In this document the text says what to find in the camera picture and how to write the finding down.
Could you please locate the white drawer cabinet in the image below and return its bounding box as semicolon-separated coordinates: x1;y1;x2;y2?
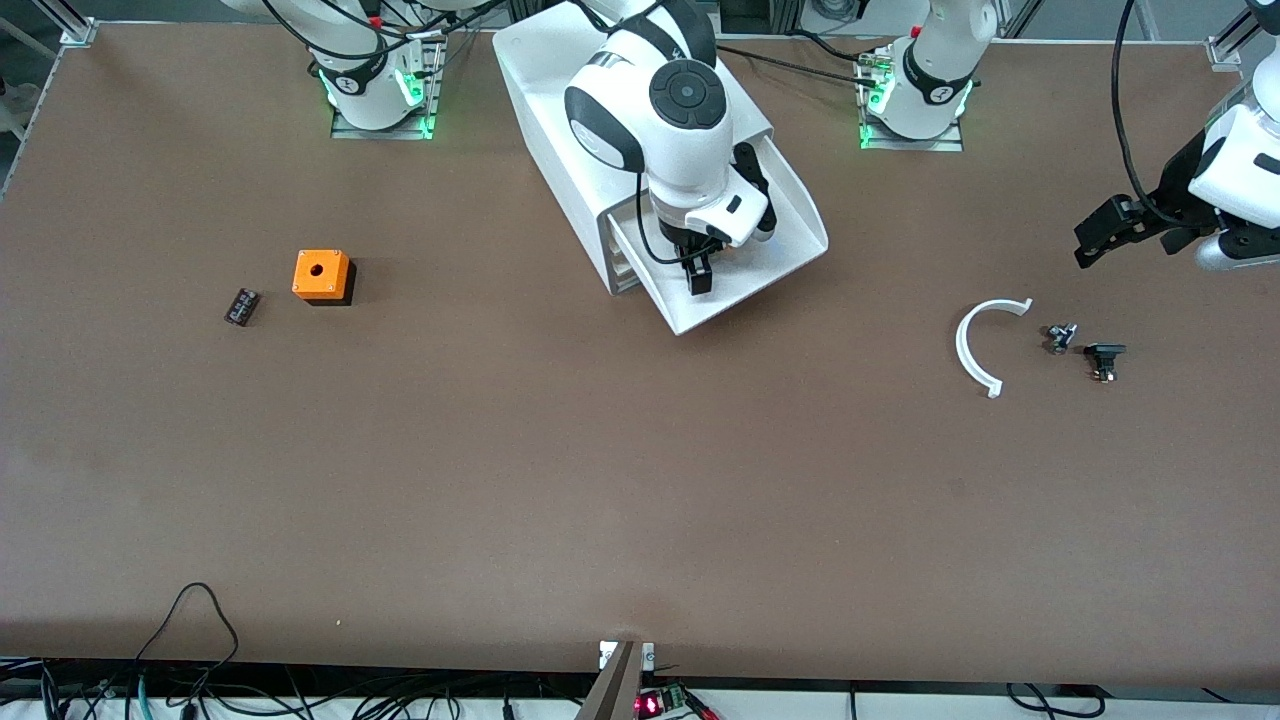
492;0;776;296

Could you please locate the small black contact block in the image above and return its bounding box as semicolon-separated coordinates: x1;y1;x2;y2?
1084;342;1128;384

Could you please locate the white curved plastic arc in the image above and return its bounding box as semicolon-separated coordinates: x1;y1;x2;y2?
955;297;1034;400

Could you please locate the circuit board with red light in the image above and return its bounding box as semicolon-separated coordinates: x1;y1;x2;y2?
635;685;716;720

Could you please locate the aluminium frame profile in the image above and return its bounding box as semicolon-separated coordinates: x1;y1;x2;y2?
30;0;98;48
1205;0;1271;71

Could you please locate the black cable on table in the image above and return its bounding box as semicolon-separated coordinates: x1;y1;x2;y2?
715;42;881;89

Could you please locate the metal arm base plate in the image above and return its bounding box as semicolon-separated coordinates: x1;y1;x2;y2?
330;40;446;141
855;50;966;153

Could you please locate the orange button enclosure box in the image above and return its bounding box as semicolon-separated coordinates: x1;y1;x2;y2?
292;249;357;307

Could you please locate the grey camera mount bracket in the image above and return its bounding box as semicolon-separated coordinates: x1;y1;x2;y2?
575;640;656;720

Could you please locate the thin black looped cable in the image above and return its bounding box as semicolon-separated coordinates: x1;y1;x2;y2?
133;582;241;691

